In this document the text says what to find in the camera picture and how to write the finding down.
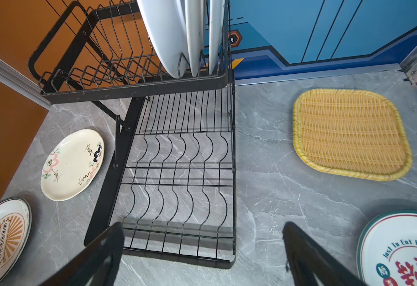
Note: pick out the cream floral plate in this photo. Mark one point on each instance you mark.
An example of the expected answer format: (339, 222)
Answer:
(72, 165)

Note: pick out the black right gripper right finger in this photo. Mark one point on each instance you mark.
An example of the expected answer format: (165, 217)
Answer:
(310, 264)

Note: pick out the orange sunburst plate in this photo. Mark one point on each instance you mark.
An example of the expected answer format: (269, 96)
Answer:
(15, 225)

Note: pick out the blue striped plate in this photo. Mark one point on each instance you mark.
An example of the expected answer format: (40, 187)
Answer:
(194, 17)
(216, 22)

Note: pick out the aluminium corner post left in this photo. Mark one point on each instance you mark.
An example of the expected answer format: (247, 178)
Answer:
(21, 84)

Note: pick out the yellow woven square plate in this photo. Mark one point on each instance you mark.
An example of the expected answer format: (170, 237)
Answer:
(351, 132)

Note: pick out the black wire dish rack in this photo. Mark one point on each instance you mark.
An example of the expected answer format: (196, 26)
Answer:
(171, 181)

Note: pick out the green cloud pattern plate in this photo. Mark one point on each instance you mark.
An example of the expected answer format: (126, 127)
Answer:
(165, 23)

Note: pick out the white plate red characters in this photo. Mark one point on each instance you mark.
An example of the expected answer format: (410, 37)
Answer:
(387, 250)

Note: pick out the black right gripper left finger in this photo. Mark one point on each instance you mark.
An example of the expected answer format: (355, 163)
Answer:
(97, 265)

